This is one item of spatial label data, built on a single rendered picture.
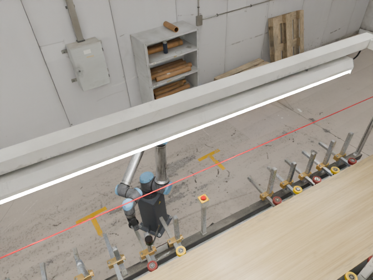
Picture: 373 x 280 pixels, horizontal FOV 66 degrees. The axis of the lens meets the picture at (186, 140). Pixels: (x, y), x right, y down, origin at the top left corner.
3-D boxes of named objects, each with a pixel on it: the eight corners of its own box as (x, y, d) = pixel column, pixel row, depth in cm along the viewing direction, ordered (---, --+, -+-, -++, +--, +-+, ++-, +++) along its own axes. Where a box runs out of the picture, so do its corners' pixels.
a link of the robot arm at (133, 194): (131, 185, 247) (123, 195, 239) (142, 188, 243) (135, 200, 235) (132, 191, 253) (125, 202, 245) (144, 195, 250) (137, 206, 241)
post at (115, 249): (123, 275, 243) (111, 246, 211) (127, 273, 244) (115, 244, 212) (125, 279, 240) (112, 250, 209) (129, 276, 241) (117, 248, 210)
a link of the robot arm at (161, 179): (159, 184, 310) (155, 125, 268) (173, 189, 304) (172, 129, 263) (152, 194, 298) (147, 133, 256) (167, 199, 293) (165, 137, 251)
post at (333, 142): (318, 172, 314) (331, 139, 282) (321, 171, 315) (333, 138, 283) (321, 174, 312) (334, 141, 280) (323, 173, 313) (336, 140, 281)
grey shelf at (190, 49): (145, 120, 512) (129, 34, 410) (186, 103, 547) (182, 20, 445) (156, 133, 484) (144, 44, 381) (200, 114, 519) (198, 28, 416)
